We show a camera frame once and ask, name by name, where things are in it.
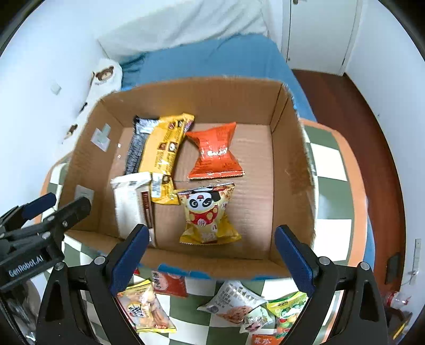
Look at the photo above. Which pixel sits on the orange-red pillow snack packet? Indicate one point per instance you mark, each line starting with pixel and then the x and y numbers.
pixel 215 149

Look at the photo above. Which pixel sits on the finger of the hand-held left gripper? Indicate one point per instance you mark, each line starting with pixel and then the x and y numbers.
pixel 71 212
pixel 40 204

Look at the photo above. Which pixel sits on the red and white snack packet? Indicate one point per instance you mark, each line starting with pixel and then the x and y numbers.
pixel 169 283

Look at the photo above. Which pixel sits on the grey-white nut snack packet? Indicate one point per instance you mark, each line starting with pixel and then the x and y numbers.
pixel 232 298

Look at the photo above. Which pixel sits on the yellow panda snack packet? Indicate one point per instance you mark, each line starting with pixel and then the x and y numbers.
pixel 206 212

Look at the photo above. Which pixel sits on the small white snack packet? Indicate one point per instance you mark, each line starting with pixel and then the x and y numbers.
pixel 257 320

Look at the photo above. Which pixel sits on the white wall strip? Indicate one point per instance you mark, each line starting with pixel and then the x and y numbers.
pixel 416 258

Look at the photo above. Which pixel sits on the orange snack packet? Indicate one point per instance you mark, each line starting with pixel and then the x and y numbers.
pixel 264 340

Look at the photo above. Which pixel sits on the clear plastic bottle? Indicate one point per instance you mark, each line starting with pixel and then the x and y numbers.
pixel 396 298

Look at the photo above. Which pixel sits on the green snack packet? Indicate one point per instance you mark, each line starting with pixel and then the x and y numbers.
pixel 285 308

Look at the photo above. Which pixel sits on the long yellow snack packet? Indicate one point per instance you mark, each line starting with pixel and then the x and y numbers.
pixel 162 146

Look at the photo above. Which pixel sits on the blue bed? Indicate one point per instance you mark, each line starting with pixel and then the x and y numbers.
pixel 215 59

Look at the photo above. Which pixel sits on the white wall socket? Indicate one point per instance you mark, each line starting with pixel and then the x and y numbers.
pixel 55 88

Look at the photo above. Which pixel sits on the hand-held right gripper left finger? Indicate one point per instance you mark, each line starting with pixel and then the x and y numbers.
pixel 131 255

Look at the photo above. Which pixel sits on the black wall box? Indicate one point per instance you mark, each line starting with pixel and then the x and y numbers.
pixel 393 268

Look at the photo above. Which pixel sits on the bear print pillow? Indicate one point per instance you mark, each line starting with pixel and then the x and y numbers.
pixel 103 78

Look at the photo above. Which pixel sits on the brown cardboard box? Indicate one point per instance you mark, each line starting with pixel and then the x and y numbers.
pixel 252 185

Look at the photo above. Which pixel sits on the white door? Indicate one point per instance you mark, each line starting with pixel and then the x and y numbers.
pixel 318 33

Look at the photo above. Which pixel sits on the black snack packet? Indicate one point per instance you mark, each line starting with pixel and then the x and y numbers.
pixel 136 149

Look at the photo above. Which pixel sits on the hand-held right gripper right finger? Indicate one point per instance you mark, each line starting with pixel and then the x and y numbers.
pixel 292 258

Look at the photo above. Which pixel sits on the yellow cracker snack packet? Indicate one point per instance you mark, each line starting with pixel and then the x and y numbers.
pixel 146 308

